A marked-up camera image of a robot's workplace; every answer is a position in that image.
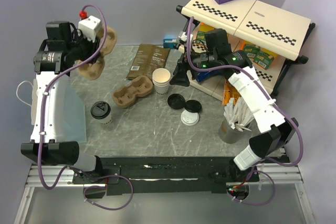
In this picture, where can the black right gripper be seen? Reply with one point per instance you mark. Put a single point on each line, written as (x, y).
(180, 77)

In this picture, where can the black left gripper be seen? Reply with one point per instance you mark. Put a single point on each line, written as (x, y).
(93, 46)

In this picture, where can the white paper cup stack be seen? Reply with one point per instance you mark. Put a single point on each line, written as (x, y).
(161, 78)

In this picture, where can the black cup lid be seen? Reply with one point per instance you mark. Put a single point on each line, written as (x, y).
(100, 110)
(176, 101)
(193, 106)

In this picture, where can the white plastic cup lids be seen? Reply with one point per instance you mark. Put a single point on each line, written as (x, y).
(189, 118)

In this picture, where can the light blue paper bag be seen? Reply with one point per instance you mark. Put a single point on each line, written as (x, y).
(64, 112)

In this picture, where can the single white paper cup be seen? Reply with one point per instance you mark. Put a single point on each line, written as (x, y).
(103, 119)

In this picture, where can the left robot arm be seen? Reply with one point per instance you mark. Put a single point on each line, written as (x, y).
(63, 153)

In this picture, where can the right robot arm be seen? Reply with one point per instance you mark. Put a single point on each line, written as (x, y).
(276, 128)

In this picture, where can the brown coffee bean bag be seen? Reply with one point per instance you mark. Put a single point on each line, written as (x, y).
(147, 59)

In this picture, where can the blue chip bag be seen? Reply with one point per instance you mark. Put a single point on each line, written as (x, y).
(202, 76)

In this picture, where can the blue R&O box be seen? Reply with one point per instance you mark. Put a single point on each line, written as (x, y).
(170, 42)

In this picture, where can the green juice carton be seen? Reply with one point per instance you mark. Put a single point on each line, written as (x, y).
(251, 50)
(200, 36)
(263, 59)

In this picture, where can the orange snack bag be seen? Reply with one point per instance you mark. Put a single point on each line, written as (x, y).
(230, 92)

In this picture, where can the cream checkered shelf rack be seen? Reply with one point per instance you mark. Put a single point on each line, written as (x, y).
(261, 24)

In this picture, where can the brown pulp cup carrier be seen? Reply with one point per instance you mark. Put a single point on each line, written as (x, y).
(127, 95)

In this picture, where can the grey cup of stirrers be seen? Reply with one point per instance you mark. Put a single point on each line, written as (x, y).
(236, 122)

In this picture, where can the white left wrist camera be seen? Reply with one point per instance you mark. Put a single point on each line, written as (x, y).
(89, 27)

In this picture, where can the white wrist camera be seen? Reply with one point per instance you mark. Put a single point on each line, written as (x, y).
(89, 27)
(182, 38)

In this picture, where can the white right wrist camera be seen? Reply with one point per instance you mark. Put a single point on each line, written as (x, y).
(182, 38)

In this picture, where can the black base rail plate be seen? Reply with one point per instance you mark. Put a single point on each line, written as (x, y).
(160, 175)

